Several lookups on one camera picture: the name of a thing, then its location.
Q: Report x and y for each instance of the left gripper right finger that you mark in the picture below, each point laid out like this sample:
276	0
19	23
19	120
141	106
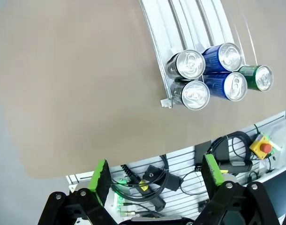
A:
212	173

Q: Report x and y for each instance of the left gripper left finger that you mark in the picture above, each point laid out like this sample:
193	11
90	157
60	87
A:
99	178

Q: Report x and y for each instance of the black rectangular box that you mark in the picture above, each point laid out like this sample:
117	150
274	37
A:
220	151

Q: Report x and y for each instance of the black power adapter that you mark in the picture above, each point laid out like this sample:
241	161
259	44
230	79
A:
239	166

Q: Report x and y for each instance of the yellow emergency stop button box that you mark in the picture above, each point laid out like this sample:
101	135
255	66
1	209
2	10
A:
262	146

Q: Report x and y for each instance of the black Pepsi can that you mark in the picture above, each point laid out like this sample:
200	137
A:
191	63
195	95

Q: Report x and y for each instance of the blue Pocari Sweat can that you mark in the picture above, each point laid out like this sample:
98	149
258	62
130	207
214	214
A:
234	85
229	56

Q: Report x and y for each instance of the green Chilsung cider can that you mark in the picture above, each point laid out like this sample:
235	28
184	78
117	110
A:
262	77

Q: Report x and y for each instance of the white three-lane can rack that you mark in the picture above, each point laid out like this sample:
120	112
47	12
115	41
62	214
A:
161	23

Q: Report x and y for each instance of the black bracket mount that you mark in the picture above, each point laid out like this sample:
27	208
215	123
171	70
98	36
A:
157	174

